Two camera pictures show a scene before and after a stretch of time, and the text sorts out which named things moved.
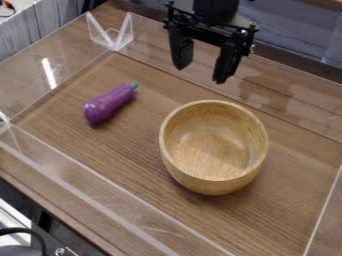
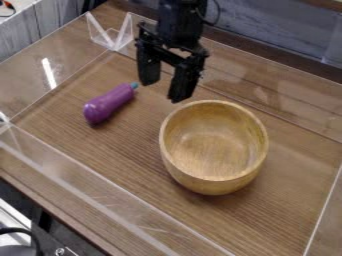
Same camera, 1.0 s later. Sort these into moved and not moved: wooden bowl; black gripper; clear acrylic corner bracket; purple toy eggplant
Moved: black gripper
Not moved: clear acrylic corner bracket; purple toy eggplant; wooden bowl
